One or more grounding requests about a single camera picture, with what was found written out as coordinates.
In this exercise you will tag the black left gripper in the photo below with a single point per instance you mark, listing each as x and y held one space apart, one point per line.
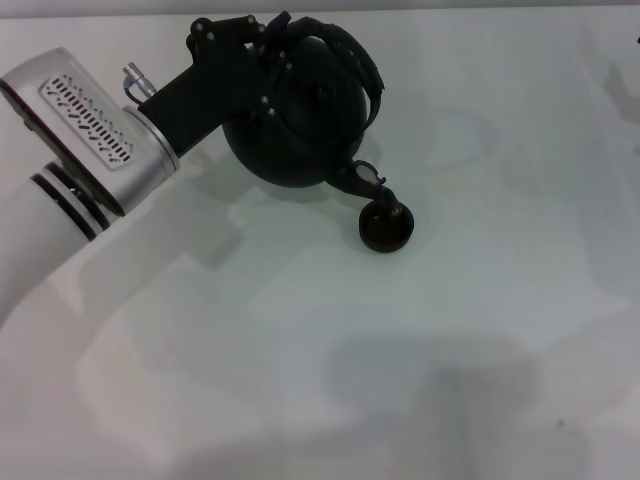
210 95

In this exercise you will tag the small dark brown teacup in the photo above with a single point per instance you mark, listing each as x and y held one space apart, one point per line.
386 235

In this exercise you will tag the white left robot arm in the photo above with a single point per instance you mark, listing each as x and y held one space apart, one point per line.
45 210

